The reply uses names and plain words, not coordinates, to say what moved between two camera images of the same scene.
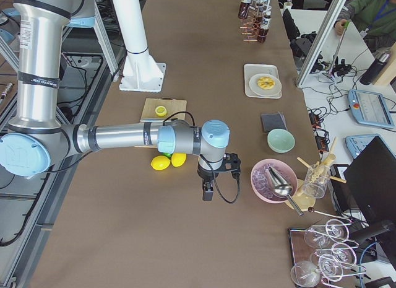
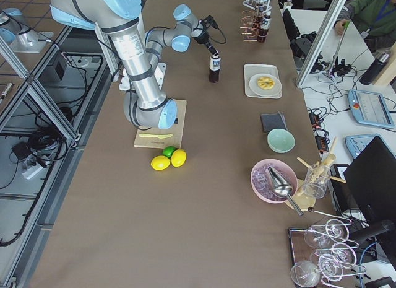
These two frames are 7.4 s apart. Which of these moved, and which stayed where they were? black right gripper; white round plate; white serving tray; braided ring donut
Moved: black right gripper
Stayed: braided ring donut; white round plate; white serving tray
